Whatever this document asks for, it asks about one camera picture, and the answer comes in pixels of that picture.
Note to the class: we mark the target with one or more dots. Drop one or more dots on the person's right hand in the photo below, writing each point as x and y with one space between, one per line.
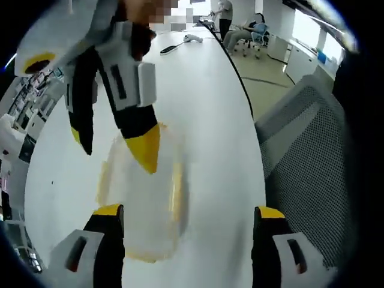
133 12

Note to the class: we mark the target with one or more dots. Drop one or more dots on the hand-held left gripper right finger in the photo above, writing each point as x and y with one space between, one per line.
267 246

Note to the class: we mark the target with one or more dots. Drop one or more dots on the white handheld device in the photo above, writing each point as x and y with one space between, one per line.
193 38

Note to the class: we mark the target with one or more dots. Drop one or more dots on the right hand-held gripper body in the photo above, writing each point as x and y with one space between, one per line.
69 33

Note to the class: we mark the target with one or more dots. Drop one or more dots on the clear plastic tray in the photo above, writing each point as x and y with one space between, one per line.
144 216

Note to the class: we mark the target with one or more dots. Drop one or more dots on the white low cabinet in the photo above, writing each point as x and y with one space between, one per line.
300 60

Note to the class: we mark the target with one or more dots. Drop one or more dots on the white swivel chair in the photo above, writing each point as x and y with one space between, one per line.
255 37

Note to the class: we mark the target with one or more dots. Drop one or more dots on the grey mesh office chair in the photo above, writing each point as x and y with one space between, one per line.
309 168

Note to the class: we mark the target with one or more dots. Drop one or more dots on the black flat device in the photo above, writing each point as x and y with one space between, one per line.
168 49

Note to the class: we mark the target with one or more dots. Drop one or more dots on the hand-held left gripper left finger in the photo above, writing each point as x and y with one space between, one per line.
108 240

